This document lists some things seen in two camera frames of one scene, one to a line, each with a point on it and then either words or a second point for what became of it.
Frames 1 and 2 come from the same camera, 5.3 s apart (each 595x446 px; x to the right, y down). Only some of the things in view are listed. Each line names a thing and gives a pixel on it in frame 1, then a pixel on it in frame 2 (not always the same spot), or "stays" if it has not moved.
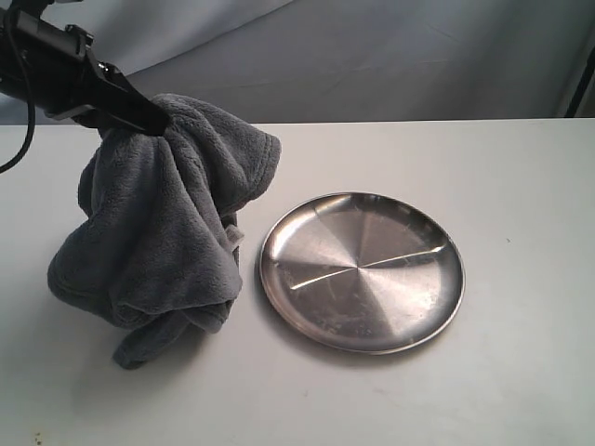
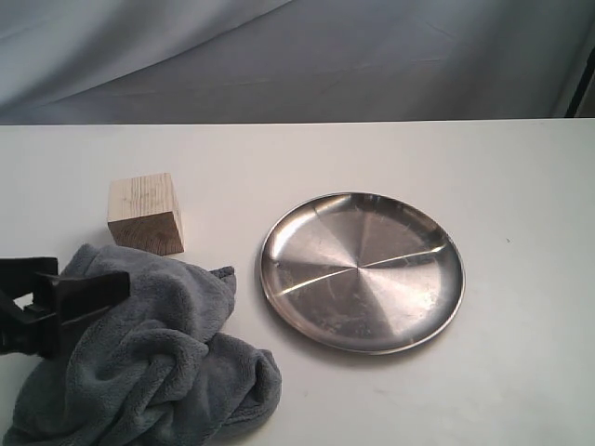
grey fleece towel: [154, 247] → [151, 370]
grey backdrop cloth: [275, 61] stays
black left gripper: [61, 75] → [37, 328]
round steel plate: [363, 272] stays
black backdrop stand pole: [581, 85] stays
